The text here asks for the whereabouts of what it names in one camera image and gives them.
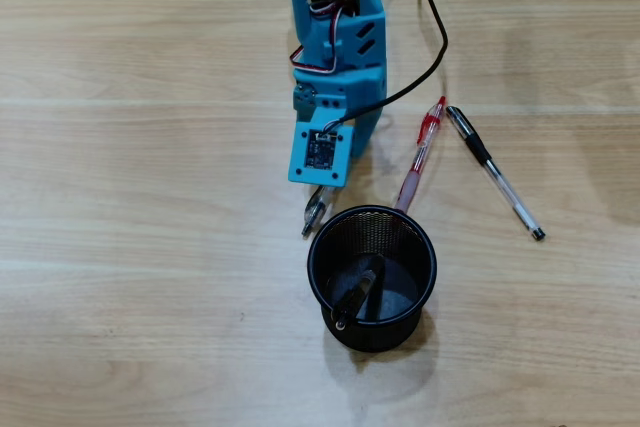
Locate clear pen black cap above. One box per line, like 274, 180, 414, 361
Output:
444, 104, 546, 242

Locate clear pen grey grip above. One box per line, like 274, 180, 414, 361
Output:
300, 185, 334, 238

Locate blue wrist camera module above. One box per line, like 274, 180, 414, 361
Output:
287, 95, 354, 189

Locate red white servo wire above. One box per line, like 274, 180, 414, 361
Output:
291, 0, 352, 76

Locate black retractable pen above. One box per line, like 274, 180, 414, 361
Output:
330, 254, 387, 332

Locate red retractable pen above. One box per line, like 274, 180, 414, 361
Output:
393, 95, 447, 214

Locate black mesh pen holder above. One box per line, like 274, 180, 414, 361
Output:
306, 204, 439, 353

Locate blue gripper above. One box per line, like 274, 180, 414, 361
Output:
293, 64, 389, 158

